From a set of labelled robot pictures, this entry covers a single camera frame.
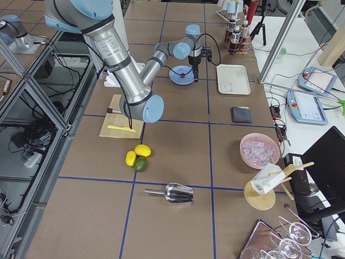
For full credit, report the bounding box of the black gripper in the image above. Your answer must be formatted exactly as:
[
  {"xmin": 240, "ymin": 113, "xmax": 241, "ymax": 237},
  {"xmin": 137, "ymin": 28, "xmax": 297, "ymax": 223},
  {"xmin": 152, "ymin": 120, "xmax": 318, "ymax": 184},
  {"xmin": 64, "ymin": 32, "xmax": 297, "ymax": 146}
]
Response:
[{"xmin": 188, "ymin": 55, "xmax": 202, "ymax": 83}]

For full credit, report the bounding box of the blue plate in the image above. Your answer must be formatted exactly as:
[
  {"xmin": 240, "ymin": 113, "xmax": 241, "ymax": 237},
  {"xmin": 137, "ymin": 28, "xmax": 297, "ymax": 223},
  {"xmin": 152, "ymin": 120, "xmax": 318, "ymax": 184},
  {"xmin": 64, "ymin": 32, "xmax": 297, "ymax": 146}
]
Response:
[{"xmin": 169, "ymin": 65, "xmax": 194, "ymax": 85}]

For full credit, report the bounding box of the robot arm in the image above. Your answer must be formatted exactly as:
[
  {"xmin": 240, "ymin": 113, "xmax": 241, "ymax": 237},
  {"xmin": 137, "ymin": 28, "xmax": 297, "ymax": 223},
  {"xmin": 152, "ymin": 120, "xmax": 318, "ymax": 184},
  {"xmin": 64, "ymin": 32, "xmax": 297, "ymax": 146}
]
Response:
[{"xmin": 44, "ymin": 1, "xmax": 201, "ymax": 123}]

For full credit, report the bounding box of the cream bear tray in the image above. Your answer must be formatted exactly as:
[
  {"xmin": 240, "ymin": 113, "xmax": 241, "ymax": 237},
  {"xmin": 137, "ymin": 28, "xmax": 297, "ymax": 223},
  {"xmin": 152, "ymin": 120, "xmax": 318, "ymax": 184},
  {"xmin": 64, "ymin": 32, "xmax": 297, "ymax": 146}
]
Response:
[{"xmin": 216, "ymin": 64, "xmax": 251, "ymax": 95}]

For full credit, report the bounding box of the tea bottle white cap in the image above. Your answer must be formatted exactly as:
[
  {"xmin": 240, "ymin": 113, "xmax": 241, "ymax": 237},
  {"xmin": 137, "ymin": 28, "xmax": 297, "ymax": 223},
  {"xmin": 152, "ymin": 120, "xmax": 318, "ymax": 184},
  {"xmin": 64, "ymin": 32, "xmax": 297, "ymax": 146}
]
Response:
[{"xmin": 240, "ymin": 20, "xmax": 249, "ymax": 37}]

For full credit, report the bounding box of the pale green cup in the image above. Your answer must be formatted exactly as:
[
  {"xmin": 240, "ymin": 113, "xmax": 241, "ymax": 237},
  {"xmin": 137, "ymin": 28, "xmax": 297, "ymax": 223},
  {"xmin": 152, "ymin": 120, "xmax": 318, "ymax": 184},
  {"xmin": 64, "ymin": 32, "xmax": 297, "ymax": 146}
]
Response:
[{"xmin": 217, "ymin": 0, "xmax": 224, "ymax": 8}]

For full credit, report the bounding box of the blue cup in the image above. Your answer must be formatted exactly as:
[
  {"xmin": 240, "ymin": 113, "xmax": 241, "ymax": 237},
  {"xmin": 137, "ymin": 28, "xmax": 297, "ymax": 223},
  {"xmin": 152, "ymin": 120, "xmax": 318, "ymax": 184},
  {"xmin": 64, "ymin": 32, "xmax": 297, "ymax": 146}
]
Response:
[{"xmin": 226, "ymin": 1, "xmax": 237, "ymax": 14}]

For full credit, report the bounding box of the red cylinder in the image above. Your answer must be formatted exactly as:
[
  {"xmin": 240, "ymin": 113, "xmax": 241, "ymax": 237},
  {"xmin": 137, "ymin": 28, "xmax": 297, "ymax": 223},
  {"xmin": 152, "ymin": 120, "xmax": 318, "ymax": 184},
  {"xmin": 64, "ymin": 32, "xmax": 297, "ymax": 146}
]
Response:
[{"xmin": 246, "ymin": 1, "xmax": 258, "ymax": 25}]

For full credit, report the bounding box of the green bowl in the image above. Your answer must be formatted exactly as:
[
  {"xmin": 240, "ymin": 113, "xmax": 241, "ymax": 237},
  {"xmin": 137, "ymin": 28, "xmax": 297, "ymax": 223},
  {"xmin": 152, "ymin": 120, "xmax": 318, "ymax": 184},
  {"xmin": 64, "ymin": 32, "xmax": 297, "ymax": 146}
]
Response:
[{"xmin": 277, "ymin": 47, "xmax": 287, "ymax": 60}]

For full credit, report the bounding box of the steel cylinder black cap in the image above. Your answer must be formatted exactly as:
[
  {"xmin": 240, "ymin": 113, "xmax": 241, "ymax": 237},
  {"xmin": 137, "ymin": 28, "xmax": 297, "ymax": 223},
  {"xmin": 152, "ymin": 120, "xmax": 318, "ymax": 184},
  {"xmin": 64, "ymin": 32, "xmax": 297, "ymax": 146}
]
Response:
[{"xmin": 106, "ymin": 108, "xmax": 122, "ymax": 114}]

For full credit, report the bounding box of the yellow lemon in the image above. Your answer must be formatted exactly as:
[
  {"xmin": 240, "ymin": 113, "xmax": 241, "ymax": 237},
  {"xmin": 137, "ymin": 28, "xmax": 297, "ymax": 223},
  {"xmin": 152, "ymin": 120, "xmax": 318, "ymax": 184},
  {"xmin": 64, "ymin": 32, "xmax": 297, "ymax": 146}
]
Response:
[
  {"xmin": 134, "ymin": 144, "xmax": 151, "ymax": 157},
  {"xmin": 125, "ymin": 151, "xmax": 137, "ymax": 167}
]

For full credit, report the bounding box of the wooden cutting board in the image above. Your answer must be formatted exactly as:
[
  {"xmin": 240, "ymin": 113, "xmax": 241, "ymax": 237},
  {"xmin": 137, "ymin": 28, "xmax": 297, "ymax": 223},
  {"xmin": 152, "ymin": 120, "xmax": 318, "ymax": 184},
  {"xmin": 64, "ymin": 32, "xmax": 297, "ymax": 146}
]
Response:
[{"xmin": 99, "ymin": 94, "xmax": 145, "ymax": 140}]

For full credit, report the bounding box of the pink bowl with ice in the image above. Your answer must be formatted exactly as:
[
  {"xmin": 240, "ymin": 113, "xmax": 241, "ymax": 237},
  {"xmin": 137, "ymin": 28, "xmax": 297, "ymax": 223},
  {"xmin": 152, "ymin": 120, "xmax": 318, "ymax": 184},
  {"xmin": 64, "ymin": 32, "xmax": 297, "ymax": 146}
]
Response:
[{"xmin": 239, "ymin": 133, "xmax": 280, "ymax": 169}]

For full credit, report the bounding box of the yellow plastic knife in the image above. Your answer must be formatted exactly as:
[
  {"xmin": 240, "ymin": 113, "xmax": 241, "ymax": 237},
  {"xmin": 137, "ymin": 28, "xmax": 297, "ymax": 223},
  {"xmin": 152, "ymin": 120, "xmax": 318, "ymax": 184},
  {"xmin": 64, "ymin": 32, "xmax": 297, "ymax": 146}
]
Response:
[{"xmin": 107, "ymin": 125, "xmax": 136, "ymax": 133}]

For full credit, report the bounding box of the green lime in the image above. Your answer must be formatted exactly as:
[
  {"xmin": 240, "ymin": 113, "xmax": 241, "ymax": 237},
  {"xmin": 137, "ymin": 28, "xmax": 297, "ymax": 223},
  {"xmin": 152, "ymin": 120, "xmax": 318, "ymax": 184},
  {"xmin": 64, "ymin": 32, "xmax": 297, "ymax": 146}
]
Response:
[{"xmin": 133, "ymin": 156, "xmax": 147, "ymax": 172}]

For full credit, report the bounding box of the blue teach pendant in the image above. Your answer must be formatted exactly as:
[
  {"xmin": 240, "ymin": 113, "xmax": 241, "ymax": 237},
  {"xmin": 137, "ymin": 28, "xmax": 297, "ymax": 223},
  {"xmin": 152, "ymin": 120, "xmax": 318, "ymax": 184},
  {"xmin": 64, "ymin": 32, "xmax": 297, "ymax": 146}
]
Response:
[
  {"xmin": 286, "ymin": 91, "xmax": 328, "ymax": 125},
  {"xmin": 298, "ymin": 66, "xmax": 337, "ymax": 97}
]

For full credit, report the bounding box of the metal scoop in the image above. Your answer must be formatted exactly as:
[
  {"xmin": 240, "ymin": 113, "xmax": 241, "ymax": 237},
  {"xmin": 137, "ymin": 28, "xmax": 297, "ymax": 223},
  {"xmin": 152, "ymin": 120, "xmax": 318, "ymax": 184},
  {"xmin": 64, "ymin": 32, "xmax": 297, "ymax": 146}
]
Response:
[{"xmin": 144, "ymin": 183, "xmax": 194, "ymax": 204}]

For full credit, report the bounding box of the wooden stand round base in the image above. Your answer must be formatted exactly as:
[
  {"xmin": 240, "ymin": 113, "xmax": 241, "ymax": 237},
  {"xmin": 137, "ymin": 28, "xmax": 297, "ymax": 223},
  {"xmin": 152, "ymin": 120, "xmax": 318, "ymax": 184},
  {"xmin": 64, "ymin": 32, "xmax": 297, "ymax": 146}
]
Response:
[{"xmin": 243, "ymin": 161, "xmax": 315, "ymax": 212}]

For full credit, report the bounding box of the black monitor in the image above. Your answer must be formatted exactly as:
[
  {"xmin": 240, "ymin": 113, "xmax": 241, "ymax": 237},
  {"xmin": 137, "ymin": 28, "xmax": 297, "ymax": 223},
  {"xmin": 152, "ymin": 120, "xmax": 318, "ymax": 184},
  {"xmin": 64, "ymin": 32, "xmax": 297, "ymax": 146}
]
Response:
[{"xmin": 291, "ymin": 126, "xmax": 344, "ymax": 223}]

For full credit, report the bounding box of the wine glass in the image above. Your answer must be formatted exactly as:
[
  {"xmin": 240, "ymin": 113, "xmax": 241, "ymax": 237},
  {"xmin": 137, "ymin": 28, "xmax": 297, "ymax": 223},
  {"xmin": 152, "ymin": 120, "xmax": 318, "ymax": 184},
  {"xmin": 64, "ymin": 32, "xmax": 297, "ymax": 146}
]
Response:
[{"xmin": 278, "ymin": 216, "xmax": 312, "ymax": 246}]

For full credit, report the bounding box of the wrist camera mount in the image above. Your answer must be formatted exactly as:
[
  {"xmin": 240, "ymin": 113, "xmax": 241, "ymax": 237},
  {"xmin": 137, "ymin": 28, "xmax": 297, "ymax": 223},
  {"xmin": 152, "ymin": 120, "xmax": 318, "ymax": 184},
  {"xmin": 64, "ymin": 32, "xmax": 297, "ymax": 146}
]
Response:
[{"xmin": 201, "ymin": 46, "xmax": 212, "ymax": 62}]

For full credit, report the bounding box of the copper wire bottle rack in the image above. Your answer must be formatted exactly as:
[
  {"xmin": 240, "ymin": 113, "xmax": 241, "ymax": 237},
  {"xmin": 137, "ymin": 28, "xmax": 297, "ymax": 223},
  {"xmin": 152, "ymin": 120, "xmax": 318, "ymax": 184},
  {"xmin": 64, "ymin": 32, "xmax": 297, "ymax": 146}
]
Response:
[{"xmin": 224, "ymin": 29, "xmax": 252, "ymax": 55}]

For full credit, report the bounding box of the white wire cup rack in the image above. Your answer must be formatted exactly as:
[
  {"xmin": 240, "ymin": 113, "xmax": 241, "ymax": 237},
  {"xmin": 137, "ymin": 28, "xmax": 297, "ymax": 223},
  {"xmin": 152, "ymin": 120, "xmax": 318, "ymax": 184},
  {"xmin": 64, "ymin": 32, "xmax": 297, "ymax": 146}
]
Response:
[{"xmin": 216, "ymin": 0, "xmax": 244, "ymax": 21}]

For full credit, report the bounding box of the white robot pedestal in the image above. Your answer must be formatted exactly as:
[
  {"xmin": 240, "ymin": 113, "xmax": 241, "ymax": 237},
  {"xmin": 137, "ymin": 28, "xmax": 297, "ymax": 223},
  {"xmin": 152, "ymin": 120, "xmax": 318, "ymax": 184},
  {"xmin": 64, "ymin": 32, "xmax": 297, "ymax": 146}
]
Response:
[{"xmin": 104, "ymin": 0, "xmax": 145, "ymax": 87}]

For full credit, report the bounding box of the aluminium frame post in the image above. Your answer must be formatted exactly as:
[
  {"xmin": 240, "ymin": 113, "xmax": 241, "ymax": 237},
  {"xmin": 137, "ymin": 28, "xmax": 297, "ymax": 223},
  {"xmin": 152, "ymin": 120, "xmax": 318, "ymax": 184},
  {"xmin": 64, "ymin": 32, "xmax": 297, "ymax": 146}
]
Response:
[{"xmin": 258, "ymin": 0, "xmax": 306, "ymax": 84}]

